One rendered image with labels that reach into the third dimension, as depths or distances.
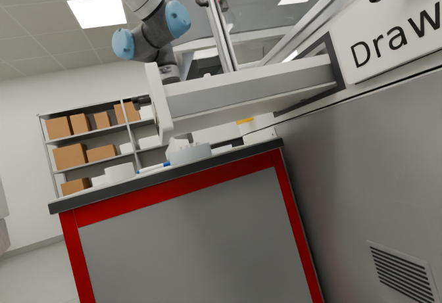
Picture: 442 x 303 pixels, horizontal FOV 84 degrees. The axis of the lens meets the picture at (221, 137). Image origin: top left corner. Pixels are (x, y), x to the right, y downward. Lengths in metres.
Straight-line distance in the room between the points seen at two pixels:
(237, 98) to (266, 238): 0.42
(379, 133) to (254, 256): 0.43
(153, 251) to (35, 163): 4.52
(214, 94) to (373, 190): 0.34
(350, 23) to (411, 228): 0.34
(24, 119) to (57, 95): 0.63
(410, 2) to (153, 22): 0.49
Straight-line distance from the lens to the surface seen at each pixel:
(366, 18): 0.46
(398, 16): 0.42
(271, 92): 0.45
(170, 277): 0.68
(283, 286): 0.78
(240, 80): 0.44
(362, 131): 0.51
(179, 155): 0.72
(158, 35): 0.68
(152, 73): 0.40
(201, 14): 1.58
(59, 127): 4.53
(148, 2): 0.65
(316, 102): 0.58
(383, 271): 0.62
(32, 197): 5.12
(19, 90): 5.37
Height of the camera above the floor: 0.77
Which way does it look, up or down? 2 degrees up
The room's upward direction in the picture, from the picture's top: 15 degrees counter-clockwise
